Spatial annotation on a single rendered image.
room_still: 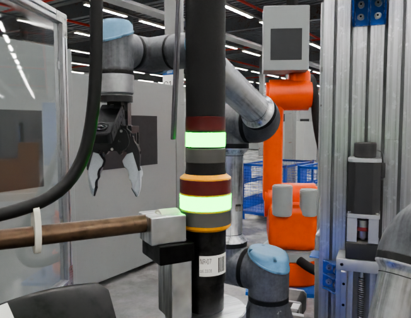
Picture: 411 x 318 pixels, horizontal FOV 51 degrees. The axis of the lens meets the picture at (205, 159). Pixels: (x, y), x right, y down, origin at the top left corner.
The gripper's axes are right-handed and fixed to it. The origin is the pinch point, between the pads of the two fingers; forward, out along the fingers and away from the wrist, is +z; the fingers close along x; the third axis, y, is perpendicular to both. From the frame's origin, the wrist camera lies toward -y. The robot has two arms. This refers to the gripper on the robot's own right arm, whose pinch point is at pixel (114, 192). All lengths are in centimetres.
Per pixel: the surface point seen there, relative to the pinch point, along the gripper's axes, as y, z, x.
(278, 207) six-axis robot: 335, 66, -52
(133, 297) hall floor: 302, 148, 85
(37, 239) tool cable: -59, -6, -15
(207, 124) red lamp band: -52, -14, -25
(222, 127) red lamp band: -51, -14, -27
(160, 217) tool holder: -54, -7, -22
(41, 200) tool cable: -58, -9, -14
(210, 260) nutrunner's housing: -52, -3, -26
